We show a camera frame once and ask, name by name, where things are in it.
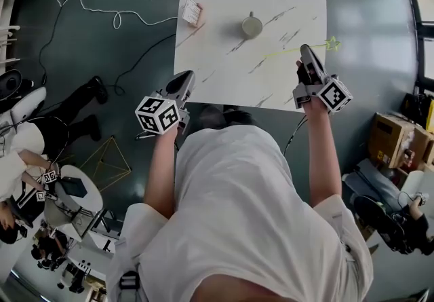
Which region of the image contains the yellow and black case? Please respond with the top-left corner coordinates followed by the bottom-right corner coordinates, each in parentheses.
top-left (401, 92), bottom-right (434, 134)

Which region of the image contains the round white table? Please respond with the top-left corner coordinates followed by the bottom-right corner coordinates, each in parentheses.
top-left (54, 164), bottom-right (104, 216)

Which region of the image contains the brown cardboard box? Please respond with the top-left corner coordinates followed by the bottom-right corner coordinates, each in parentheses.
top-left (368, 113), bottom-right (434, 172)

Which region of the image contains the black box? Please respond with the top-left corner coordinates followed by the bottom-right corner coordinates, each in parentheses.
top-left (60, 176), bottom-right (89, 199)

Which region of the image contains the person's white shirt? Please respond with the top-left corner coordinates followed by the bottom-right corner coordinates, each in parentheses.
top-left (105, 124), bottom-right (374, 302)

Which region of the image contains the black cable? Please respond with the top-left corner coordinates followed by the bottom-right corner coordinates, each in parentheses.
top-left (113, 33), bottom-right (177, 96)
top-left (37, 0), bottom-right (74, 86)

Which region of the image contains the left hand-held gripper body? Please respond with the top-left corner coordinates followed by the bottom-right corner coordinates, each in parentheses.
top-left (134, 91), bottom-right (191, 136)

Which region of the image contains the black strap buckle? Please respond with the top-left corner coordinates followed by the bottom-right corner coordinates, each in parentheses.
top-left (118, 269), bottom-right (142, 291)

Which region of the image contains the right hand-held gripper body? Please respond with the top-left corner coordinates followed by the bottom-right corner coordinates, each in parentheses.
top-left (293, 73), bottom-right (353, 115)

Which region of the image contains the person's left forearm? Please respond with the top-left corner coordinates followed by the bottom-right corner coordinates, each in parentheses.
top-left (142, 124), bottom-right (179, 220)

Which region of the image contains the beige cup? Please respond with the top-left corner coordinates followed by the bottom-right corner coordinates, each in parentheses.
top-left (241, 11), bottom-right (264, 40)

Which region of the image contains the yellow-green star wand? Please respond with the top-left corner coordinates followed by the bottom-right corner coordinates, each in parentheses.
top-left (263, 35), bottom-right (342, 59)

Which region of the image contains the right hand-held gripper cable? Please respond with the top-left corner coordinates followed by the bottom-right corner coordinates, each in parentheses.
top-left (283, 115), bottom-right (308, 155)

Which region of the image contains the pale wooden rack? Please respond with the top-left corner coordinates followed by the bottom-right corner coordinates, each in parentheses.
top-left (0, 0), bottom-right (21, 67)

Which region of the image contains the white and gray chair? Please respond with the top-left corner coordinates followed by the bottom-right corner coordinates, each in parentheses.
top-left (0, 69), bottom-right (47, 125)

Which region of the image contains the person's right hand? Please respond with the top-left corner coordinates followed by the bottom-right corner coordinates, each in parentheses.
top-left (296, 58), bottom-right (315, 86)

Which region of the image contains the black framed glass door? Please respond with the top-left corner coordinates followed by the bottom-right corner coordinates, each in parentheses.
top-left (393, 0), bottom-right (434, 91)

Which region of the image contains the yellow wire frame stand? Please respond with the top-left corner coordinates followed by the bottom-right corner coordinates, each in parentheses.
top-left (78, 136), bottom-right (132, 193)

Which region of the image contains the person's right forearm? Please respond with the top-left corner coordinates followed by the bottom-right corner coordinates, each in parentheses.
top-left (301, 103), bottom-right (342, 208)

